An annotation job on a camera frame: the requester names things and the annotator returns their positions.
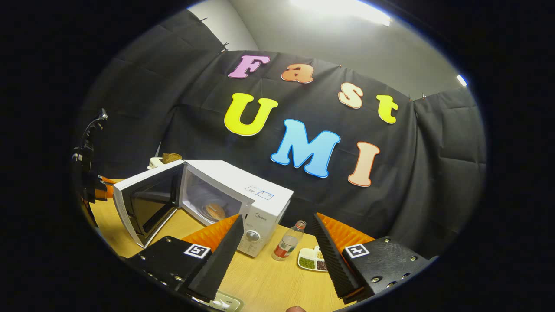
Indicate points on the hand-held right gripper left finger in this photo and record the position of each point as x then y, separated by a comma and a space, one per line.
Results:
221, 260

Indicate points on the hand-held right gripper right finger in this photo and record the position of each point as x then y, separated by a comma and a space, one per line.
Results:
334, 264

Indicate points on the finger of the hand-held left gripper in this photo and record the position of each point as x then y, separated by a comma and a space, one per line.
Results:
106, 193

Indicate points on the round brown bun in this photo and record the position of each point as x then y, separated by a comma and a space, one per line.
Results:
215, 211

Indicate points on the white microwave oven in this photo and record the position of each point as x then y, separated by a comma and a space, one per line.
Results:
234, 177

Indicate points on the white divided dish of beans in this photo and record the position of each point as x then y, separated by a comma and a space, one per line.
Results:
308, 260

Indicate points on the small white tray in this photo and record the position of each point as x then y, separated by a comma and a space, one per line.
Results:
227, 301

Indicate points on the plastic bottle with red label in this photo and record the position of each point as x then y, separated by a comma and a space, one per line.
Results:
288, 242

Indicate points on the white toaster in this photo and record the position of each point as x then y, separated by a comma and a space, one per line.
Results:
154, 164

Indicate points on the brown toast slice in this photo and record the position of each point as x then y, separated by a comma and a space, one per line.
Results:
172, 157

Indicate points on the black backdrop cloth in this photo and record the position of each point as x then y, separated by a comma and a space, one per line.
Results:
433, 173

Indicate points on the small ceiling light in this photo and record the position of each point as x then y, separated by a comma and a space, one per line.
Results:
461, 80

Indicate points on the long ceiling light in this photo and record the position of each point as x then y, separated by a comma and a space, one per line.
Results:
342, 8

